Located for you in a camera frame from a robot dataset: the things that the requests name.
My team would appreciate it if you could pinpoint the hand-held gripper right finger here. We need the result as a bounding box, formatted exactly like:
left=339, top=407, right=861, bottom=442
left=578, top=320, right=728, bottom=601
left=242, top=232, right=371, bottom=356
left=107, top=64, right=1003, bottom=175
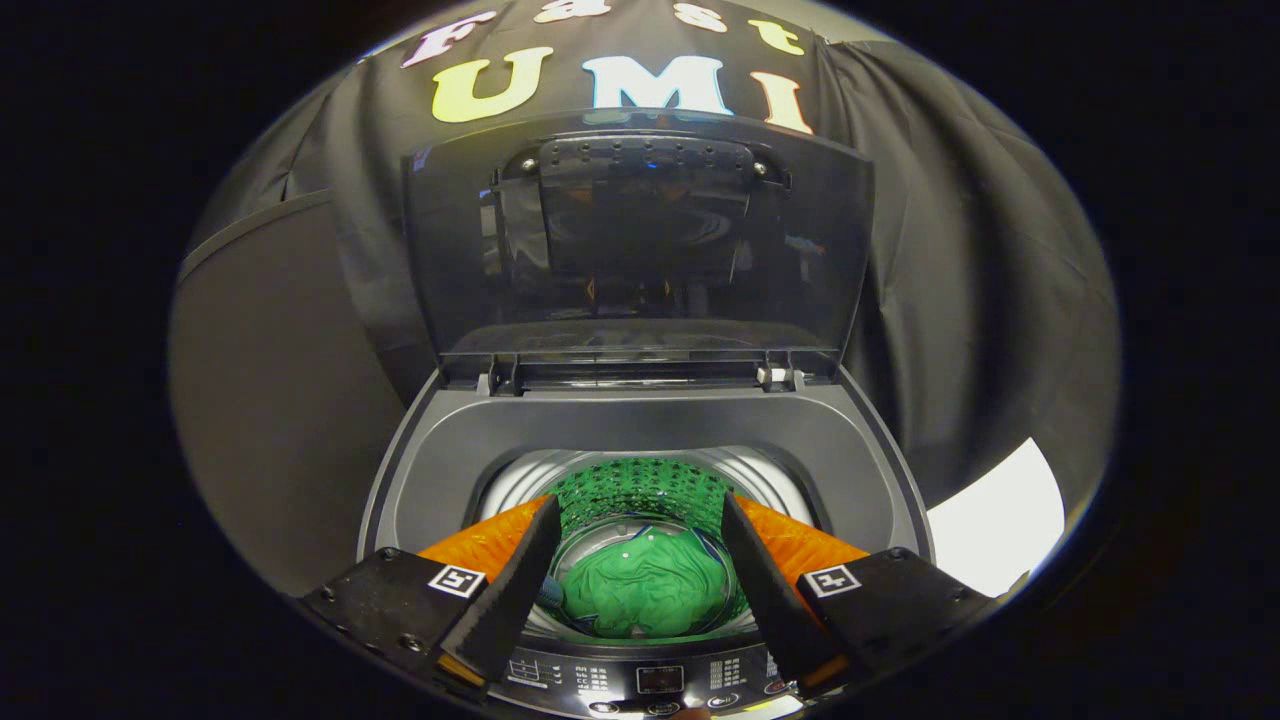
left=720, top=492, right=1001, bottom=698

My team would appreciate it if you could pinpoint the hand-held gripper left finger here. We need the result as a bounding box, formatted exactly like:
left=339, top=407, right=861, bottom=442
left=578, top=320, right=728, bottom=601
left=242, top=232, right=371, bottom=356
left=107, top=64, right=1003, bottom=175
left=303, top=495, right=563, bottom=698

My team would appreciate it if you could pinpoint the green polo shirt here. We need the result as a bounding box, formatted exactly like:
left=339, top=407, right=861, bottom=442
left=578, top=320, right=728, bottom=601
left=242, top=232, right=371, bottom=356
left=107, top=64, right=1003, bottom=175
left=555, top=530, right=736, bottom=641

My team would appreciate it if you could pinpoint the dark grey washing machine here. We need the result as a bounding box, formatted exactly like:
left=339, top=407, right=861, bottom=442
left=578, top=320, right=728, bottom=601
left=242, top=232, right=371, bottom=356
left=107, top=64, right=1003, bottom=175
left=358, top=365, right=936, bottom=720

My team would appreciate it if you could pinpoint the tinted washing machine lid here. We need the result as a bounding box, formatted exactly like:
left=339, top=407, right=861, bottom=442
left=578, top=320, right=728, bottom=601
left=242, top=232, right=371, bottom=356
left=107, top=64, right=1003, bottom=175
left=403, top=108, right=876, bottom=386

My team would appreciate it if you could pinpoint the white flat panel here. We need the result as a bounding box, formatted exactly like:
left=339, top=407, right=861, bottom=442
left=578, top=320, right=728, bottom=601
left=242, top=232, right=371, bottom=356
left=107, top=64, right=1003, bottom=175
left=925, top=437, right=1066, bottom=599

